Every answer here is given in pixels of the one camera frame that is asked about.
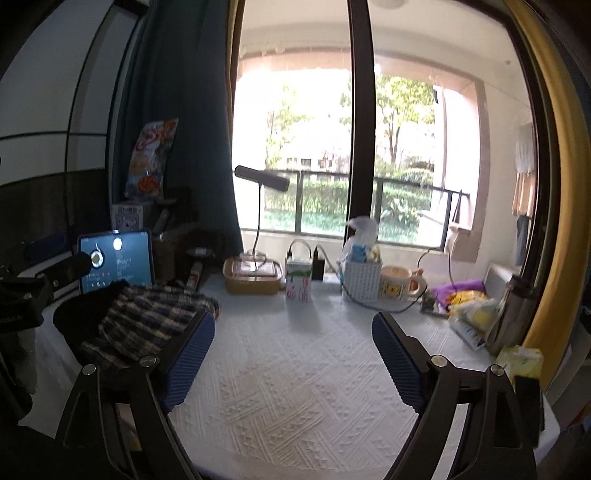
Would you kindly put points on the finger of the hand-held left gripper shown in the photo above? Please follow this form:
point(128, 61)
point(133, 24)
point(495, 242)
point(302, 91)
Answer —
point(69, 270)

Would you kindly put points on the purple cloth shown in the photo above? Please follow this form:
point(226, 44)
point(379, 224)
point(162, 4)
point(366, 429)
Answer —
point(455, 290)

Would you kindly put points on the brown cardboard box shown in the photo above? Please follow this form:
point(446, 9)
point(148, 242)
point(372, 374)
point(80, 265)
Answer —
point(173, 254)

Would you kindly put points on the cream bear mug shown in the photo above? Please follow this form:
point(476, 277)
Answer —
point(397, 286)

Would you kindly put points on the green white milk carton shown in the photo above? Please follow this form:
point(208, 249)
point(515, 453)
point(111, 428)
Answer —
point(298, 281)

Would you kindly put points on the black flat device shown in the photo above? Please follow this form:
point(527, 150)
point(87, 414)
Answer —
point(528, 410)

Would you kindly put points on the black cloth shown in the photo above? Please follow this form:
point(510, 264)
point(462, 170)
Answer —
point(83, 314)

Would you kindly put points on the plaid pants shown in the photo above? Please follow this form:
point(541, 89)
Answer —
point(147, 318)

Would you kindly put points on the desk lamp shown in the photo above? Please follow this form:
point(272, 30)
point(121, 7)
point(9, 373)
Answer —
point(261, 177)

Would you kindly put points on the white slotted basket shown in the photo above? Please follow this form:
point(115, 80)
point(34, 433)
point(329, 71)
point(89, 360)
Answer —
point(362, 281)

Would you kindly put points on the colourful snack bag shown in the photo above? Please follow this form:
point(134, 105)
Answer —
point(150, 161)

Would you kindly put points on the blue curtain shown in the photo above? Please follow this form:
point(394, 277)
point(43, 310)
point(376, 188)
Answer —
point(184, 138)

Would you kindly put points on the black balcony railing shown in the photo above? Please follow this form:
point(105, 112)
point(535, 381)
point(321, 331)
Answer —
point(406, 182)

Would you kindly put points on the blue screen tablet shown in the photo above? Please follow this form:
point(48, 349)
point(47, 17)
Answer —
point(124, 258)

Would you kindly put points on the black charger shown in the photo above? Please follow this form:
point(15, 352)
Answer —
point(318, 265)

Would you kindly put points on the yellow tissue pack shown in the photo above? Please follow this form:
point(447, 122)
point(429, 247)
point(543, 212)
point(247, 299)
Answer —
point(519, 364)

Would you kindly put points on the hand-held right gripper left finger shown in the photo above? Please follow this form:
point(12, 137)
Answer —
point(189, 360)

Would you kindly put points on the small white printed box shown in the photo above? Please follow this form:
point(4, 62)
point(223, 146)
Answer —
point(129, 217)

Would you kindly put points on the steel thermos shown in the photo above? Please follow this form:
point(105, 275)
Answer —
point(508, 318)

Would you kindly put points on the beige lunch box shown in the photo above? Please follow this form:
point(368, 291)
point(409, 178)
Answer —
point(253, 277)

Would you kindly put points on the yellow curtain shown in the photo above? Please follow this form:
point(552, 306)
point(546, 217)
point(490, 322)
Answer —
point(554, 184)

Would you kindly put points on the yellow white plastic bag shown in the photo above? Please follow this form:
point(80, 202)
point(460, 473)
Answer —
point(475, 321)

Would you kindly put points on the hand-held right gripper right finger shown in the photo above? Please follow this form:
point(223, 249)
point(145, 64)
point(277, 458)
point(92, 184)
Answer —
point(399, 364)

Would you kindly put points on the dark window frame post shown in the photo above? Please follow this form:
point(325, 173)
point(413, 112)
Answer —
point(361, 115)

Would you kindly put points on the white textured table cloth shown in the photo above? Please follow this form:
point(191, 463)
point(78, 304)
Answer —
point(295, 397)

